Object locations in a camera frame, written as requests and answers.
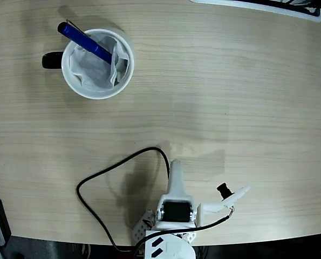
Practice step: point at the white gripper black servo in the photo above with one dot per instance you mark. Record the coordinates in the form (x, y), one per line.
(175, 211)

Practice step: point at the blue pen with metal clip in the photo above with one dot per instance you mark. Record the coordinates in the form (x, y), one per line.
(82, 40)

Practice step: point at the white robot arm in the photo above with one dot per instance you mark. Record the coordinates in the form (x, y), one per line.
(173, 248)

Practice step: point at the crumpled white tissue paper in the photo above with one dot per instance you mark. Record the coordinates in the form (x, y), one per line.
(92, 73)

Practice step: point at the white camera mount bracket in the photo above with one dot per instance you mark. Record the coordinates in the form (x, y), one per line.
(211, 207)

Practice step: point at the black camera module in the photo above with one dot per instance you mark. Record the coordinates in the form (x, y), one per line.
(225, 190)

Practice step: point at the black block beside rail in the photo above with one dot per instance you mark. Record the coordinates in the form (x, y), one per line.
(3, 221)

